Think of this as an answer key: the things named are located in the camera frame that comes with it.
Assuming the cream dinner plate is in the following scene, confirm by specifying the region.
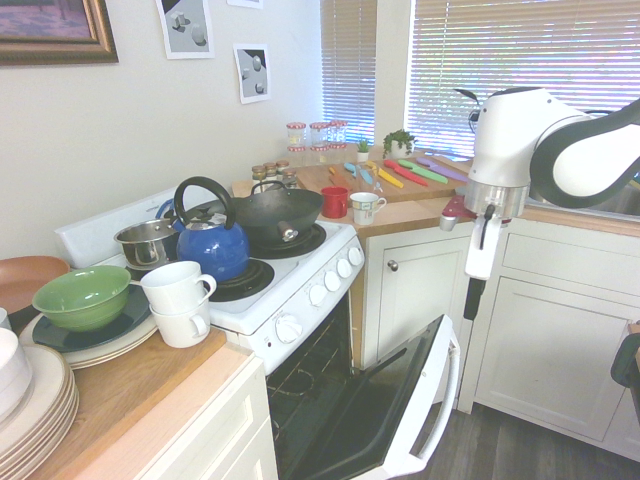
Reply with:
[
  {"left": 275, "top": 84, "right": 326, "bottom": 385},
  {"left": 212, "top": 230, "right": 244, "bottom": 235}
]
[{"left": 62, "top": 324, "right": 161, "bottom": 371}]

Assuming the blue kettle with black handle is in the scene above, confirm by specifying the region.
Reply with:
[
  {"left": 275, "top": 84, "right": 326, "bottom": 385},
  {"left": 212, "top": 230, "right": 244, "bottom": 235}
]
[{"left": 173, "top": 175, "right": 251, "bottom": 284}]

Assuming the red knife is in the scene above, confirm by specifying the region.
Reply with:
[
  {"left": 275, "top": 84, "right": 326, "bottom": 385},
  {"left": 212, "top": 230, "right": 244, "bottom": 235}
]
[{"left": 383, "top": 159, "right": 429, "bottom": 188}]

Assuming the metal oven rack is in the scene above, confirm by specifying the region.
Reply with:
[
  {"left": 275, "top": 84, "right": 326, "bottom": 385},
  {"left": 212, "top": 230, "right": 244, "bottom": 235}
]
[{"left": 267, "top": 319, "right": 352, "bottom": 404}]

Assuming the wide window blind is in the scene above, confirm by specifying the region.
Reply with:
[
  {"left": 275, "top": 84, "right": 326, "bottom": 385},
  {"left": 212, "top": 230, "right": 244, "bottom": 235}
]
[{"left": 402, "top": 0, "right": 640, "bottom": 162}]

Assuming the steel sink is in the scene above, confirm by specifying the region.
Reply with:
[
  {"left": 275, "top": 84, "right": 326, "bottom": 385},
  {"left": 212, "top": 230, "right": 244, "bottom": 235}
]
[{"left": 524, "top": 169, "right": 640, "bottom": 217}]

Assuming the purple knife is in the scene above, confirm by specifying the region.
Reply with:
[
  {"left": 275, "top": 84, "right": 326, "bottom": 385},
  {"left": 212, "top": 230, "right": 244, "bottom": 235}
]
[{"left": 416, "top": 156, "right": 469, "bottom": 184}]

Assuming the beige rimmed plate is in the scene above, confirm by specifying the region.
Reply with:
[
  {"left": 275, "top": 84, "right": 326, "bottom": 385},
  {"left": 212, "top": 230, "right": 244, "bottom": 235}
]
[
  {"left": 0, "top": 384, "right": 80, "bottom": 459},
  {"left": 0, "top": 404, "right": 80, "bottom": 480},
  {"left": 0, "top": 344, "right": 76, "bottom": 441},
  {"left": 0, "top": 394, "right": 80, "bottom": 469}
]

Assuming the white sink cabinet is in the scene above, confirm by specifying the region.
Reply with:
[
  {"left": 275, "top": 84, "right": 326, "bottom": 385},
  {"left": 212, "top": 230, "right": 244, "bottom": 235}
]
[{"left": 457, "top": 217, "right": 640, "bottom": 460}]

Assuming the green knife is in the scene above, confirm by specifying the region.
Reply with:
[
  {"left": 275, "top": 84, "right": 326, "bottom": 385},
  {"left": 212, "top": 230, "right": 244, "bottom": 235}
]
[{"left": 398, "top": 157, "right": 444, "bottom": 188}]

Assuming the white plate counter cabinet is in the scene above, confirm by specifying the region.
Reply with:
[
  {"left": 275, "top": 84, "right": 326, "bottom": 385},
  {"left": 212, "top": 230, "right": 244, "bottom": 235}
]
[{"left": 59, "top": 344, "right": 280, "bottom": 480}]

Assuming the red cleaver with silver handle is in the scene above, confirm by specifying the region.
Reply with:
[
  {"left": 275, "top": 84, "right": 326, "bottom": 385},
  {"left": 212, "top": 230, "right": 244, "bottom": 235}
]
[{"left": 438, "top": 194, "right": 477, "bottom": 233}]

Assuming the white bowl stack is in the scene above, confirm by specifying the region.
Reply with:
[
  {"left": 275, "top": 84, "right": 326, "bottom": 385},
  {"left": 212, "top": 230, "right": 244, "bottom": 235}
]
[{"left": 0, "top": 327, "right": 34, "bottom": 426}]

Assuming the small grey shapes paper print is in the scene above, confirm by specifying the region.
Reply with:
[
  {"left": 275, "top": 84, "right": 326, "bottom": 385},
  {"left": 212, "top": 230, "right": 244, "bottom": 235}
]
[{"left": 232, "top": 43, "right": 272, "bottom": 106}]

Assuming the white oven door with handle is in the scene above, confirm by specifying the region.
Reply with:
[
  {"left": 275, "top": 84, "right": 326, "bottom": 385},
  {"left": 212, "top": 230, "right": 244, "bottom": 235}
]
[{"left": 283, "top": 313, "right": 462, "bottom": 480}]

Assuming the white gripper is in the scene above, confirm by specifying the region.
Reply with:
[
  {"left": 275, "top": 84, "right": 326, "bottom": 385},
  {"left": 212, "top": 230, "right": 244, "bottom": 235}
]
[{"left": 463, "top": 216, "right": 502, "bottom": 322}]

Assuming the white oven dial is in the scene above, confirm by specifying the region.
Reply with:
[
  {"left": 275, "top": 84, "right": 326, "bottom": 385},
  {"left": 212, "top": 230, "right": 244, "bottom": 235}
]
[{"left": 274, "top": 314, "right": 304, "bottom": 346}]

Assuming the white ceramic mug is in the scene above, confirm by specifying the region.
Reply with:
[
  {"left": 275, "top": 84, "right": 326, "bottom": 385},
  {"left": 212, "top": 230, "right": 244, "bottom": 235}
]
[
  {"left": 149, "top": 301, "right": 212, "bottom": 350},
  {"left": 140, "top": 260, "right": 218, "bottom": 314}
]

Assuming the wooden cutting board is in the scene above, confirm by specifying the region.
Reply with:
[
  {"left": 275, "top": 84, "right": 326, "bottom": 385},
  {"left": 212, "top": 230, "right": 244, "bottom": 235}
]
[{"left": 294, "top": 149, "right": 471, "bottom": 204}]

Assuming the gold framed painting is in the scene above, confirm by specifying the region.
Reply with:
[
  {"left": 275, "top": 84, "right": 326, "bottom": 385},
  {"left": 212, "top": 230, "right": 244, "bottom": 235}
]
[{"left": 0, "top": 0, "right": 120, "bottom": 67}]

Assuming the dark green object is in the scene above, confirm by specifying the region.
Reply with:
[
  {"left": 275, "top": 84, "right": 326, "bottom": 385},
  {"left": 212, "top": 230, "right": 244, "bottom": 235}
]
[{"left": 610, "top": 319, "right": 640, "bottom": 389}]

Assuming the white patterned mug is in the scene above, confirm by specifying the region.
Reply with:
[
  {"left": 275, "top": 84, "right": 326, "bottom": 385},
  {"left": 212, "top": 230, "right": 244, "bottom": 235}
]
[{"left": 349, "top": 191, "right": 389, "bottom": 227}]

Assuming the large grey shapes paper print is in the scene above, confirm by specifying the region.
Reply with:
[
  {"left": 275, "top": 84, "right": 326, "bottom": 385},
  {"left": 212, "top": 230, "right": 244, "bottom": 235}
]
[{"left": 155, "top": 0, "right": 216, "bottom": 61}]

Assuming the dark blue plate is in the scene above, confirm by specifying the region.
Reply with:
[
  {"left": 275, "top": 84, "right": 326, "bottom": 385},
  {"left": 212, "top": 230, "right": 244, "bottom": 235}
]
[{"left": 31, "top": 284, "right": 154, "bottom": 354}]

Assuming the white cabinet door with knob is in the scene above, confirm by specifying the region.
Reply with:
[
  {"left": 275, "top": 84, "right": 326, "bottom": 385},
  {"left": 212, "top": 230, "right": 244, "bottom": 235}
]
[{"left": 375, "top": 233, "right": 476, "bottom": 372}]

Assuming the leafy plant in white pot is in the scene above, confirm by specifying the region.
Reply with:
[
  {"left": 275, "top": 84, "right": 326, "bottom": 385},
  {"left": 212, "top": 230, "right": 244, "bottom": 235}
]
[{"left": 382, "top": 128, "right": 418, "bottom": 161}]

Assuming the narrow window blind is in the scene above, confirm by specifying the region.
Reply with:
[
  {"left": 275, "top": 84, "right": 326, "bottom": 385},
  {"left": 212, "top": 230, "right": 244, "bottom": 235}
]
[{"left": 319, "top": 0, "right": 378, "bottom": 167}]

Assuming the red mug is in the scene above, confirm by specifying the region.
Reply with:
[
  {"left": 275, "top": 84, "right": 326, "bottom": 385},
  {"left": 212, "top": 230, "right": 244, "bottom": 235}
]
[{"left": 320, "top": 186, "right": 350, "bottom": 220}]

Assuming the yellow knife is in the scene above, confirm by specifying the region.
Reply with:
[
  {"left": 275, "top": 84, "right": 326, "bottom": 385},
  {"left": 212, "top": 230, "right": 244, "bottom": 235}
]
[{"left": 366, "top": 160, "right": 405, "bottom": 190}]

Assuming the stainless steel saucepan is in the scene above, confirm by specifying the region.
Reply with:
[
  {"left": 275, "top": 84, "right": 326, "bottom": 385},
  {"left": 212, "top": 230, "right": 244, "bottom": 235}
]
[{"left": 113, "top": 198, "right": 182, "bottom": 268}]

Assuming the black wok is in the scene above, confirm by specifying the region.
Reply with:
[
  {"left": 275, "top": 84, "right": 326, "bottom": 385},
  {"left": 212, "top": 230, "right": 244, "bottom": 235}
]
[{"left": 230, "top": 180, "right": 325, "bottom": 246}]

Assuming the white electric stove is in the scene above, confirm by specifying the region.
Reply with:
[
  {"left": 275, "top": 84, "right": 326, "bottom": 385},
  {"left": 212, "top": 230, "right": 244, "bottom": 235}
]
[{"left": 54, "top": 188, "right": 366, "bottom": 480}]

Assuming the black coil burner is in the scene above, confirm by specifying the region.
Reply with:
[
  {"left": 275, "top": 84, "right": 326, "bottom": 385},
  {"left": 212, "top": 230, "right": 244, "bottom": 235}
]
[
  {"left": 248, "top": 222, "right": 328, "bottom": 259},
  {"left": 212, "top": 257, "right": 277, "bottom": 303}
]

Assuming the dark plate stack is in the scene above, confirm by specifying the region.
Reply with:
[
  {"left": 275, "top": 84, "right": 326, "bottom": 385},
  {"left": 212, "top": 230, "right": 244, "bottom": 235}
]
[{"left": 18, "top": 309, "right": 160, "bottom": 364}]

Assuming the green ceramic bowl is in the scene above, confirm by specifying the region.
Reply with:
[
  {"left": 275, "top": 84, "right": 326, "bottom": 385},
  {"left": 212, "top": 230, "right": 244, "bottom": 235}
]
[{"left": 31, "top": 265, "right": 133, "bottom": 333}]

